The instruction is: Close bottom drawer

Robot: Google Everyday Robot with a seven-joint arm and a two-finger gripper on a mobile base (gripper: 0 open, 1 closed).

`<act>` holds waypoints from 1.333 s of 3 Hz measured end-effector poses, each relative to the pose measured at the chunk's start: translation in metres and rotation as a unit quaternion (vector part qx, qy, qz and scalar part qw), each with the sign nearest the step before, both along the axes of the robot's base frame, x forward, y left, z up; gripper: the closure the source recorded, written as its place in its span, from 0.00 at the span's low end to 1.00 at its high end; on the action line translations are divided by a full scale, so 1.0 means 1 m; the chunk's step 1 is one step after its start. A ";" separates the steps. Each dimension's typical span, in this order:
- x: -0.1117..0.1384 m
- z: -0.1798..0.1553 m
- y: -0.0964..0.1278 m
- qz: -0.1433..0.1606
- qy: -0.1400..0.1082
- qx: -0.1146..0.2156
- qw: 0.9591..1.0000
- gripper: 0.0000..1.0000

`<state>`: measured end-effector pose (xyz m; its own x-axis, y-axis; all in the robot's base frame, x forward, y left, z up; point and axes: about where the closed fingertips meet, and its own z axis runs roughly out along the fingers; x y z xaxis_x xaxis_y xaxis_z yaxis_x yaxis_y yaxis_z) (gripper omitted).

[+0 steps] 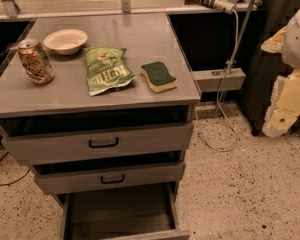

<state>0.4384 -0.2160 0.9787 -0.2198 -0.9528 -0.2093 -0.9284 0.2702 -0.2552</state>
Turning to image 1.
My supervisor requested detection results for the grey metal bracket box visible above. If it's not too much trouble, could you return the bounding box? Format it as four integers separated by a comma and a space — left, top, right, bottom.
193, 68, 246, 93

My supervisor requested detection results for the white paper bowl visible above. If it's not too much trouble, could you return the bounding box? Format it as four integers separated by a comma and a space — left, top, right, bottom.
44, 29, 88, 55

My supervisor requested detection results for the dark cabinet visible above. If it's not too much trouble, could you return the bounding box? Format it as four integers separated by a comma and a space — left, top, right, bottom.
239, 0, 300, 135

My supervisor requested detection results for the black floor cable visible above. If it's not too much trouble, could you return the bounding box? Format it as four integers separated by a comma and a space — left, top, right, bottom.
0, 151, 31, 187

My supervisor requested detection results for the gold soda can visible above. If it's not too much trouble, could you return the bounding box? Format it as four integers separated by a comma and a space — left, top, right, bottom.
18, 38, 54, 84

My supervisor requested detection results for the white cable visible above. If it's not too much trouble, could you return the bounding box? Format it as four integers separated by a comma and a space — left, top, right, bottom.
193, 9, 240, 153

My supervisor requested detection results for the grey drawer cabinet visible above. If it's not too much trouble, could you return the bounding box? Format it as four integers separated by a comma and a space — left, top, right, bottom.
0, 13, 200, 240

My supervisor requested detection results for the metal railing shelf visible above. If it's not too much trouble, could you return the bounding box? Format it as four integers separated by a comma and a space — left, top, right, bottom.
0, 0, 264, 21

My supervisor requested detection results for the grey drawer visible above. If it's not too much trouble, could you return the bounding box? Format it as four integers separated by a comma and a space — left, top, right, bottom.
60, 183, 190, 240
0, 105, 193, 164
34, 151, 185, 194

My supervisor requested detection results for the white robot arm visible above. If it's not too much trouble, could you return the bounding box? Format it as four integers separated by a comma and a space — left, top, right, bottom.
261, 9, 300, 137

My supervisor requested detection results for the grey middle drawer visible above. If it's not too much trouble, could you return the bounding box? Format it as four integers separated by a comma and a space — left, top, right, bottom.
34, 151, 185, 194

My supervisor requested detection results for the green chip bag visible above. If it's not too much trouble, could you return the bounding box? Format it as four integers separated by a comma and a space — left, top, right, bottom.
84, 46, 135, 96

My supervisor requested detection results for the grey top drawer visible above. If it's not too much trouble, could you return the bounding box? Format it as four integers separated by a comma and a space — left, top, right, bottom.
0, 105, 193, 164

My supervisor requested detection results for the white power adapter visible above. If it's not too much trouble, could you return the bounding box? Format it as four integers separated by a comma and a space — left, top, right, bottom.
213, 0, 235, 14

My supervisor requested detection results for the green yellow sponge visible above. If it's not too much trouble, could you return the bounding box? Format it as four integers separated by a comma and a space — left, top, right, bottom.
140, 61, 178, 93

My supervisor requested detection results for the grey bottom drawer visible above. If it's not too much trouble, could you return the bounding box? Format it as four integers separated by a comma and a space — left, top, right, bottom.
60, 183, 190, 240

